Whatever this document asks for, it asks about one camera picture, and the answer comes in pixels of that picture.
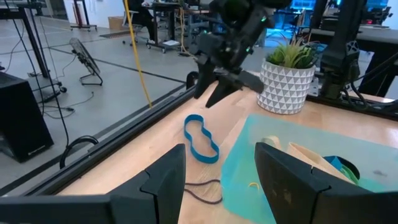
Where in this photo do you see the thin dark rubber band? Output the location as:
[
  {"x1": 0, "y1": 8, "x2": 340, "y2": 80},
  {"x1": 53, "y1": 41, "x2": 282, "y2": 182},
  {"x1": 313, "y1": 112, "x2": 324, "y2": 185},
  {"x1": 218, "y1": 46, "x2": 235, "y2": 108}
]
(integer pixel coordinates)
[{"x1": 183, "y1": 179, "x2": 224, "y2": 205}]

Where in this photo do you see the black cart stand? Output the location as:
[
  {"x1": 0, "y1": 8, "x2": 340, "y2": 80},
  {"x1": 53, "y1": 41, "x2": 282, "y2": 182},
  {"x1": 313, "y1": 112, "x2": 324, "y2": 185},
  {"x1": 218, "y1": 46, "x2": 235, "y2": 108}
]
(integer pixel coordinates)
[{"x1": 0, "y1": 0, "x2": 68, "y2": 103}]

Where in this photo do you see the black arched frame handle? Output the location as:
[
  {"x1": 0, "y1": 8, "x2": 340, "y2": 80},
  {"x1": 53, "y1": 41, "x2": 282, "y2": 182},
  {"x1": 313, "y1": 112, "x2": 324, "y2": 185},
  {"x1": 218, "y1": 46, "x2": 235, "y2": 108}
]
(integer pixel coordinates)
[{"x1": 185, "y1": 70, "x2": 200, "y2": 91}]

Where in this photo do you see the pale yellow hanging cable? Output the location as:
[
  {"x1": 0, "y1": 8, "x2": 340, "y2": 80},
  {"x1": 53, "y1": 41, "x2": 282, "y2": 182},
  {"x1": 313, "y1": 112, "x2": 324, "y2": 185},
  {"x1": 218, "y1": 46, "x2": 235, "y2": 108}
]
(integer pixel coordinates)
[{"x1": 177, "y1": 6, "x2": 189, "y2": 55}]

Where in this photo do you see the dark floor mat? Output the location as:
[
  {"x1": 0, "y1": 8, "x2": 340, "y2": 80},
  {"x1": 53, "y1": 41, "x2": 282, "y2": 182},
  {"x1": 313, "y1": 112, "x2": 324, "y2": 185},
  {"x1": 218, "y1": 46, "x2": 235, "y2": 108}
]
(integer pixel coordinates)
[{"x1": 99, "y1": 30, "x2": 131, "y2": 39}]

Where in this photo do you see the coiled black cable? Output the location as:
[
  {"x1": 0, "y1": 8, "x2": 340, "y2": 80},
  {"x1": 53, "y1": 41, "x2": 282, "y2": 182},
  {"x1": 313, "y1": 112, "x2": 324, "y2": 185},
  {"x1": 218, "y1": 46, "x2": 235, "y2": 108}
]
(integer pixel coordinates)
[{"x1": 59, "y1": 135, "x2": 100, "y2": 169}]

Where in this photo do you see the black aluminium table frame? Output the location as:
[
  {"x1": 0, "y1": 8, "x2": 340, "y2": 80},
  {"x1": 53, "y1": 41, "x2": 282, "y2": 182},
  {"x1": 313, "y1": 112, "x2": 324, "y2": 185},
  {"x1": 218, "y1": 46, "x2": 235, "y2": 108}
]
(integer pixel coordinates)
[{"x1": 0, "y1": 0, "x2": 398, "y2": 197}]

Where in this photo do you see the succulent in white patterned pot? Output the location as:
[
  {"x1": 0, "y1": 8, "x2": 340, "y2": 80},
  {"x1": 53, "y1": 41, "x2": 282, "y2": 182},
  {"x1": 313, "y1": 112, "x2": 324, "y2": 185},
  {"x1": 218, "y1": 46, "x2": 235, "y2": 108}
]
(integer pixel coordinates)
[{"x1": 257, "y1": 37, "x2": 317, "y2": 115}]

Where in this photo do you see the dark office desk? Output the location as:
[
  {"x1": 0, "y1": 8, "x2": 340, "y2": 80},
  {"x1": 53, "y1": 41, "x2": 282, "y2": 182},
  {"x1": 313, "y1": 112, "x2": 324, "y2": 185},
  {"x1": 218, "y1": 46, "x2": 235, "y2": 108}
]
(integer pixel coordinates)
[{"x1": 310, "y1": 26, "x2": 398, "y2": 97}]

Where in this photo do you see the brown cardboard box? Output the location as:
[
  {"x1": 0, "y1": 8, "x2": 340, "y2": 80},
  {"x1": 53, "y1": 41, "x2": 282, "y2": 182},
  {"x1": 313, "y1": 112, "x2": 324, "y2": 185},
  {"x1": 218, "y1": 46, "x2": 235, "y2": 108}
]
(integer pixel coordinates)
[{"x1": 108, "y1": 16, "x2": 126, "y2": 31}]

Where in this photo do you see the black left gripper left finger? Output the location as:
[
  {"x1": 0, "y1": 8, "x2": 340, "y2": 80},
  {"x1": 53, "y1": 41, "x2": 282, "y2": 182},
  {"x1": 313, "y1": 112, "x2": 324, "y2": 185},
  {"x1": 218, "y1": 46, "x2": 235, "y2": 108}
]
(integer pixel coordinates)
[{"x1": 109, "y1": 143, "x2": 187, "y2": 224}]

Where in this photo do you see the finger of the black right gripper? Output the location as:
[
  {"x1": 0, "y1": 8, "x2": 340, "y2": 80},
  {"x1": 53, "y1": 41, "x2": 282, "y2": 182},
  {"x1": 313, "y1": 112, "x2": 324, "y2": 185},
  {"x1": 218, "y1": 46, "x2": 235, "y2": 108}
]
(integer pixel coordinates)
[
  {"x1": 193, "y1": 59, "x2": 216, "y2": 100},
  {"x1": 205, "y1": 77, "x2": 241, "y2": 110}
]

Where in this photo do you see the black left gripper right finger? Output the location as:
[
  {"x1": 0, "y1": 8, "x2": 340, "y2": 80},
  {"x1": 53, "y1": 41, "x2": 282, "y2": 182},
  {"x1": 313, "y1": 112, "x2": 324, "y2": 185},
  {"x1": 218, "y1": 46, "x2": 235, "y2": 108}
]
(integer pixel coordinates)
[{"x1": 254, "y1": 142, "x2": 358, "y2": 224}]

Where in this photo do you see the black computer tower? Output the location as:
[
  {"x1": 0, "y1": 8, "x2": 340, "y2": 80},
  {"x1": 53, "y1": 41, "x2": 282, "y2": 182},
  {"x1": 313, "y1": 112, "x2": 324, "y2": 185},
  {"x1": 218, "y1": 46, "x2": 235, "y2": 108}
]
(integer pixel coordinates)
[{"x1": 0, "y1": 71, "x2": 55, "y2": 164}]

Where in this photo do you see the black rolling desk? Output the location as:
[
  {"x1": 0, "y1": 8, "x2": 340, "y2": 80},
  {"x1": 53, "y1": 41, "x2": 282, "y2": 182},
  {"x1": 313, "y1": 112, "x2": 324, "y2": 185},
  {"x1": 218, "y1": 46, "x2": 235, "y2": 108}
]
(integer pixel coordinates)
[{"x1": 146, "y1": 0, "x2": 200, "y2": 54}]

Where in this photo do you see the black floor fan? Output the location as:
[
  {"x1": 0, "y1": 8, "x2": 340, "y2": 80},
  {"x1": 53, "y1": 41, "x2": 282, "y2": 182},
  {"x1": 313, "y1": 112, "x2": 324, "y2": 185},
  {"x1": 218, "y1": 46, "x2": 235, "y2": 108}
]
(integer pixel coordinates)
[{"x1": 68, "y1": 37, "x2": 104, "y2": 87}]

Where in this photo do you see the person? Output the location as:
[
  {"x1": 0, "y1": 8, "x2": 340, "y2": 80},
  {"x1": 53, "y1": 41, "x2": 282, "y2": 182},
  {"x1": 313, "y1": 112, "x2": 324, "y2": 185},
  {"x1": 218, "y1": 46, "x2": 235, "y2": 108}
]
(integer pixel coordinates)
[{"x1": 127, "y1": 0, "x2": 156, "y2": 44}]

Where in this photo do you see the teal translucent plastic bin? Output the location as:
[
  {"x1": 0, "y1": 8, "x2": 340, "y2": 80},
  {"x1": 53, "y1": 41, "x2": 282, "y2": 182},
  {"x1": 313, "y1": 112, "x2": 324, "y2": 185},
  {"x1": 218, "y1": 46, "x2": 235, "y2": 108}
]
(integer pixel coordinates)
[{"x1": 220, "y1": 113, "x2": 398, "y2": 224}]

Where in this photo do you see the black floor cable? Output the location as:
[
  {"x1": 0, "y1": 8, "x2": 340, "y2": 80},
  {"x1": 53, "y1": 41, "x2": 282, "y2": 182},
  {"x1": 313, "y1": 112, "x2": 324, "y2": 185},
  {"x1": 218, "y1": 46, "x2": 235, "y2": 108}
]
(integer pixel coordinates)
[{"x1": 40, "y1": 90, "x2": 96, "y2": 121}]

